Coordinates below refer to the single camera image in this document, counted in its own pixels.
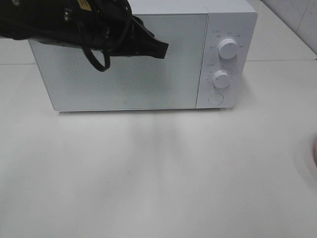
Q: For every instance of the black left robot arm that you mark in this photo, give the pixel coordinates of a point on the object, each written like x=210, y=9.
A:
x=15, y=22

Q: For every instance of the pink round plate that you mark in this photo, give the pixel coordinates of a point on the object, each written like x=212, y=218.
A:
x=315, y=151

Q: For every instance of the upper white power knob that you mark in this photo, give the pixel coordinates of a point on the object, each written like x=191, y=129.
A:
x=227, y=47

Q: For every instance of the round door release button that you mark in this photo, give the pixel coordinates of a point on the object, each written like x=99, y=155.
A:
x=216, y=99

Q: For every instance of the white microwave door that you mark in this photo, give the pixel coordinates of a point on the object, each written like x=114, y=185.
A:
x=131, y=83

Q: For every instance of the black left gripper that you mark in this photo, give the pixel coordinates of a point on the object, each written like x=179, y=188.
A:
x=95, y=24

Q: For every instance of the white timer knob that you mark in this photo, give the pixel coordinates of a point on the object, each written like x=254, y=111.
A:
x=221, y=79

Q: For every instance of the white microwave oven body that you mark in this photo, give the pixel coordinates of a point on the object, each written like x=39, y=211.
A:
x=236, y=18

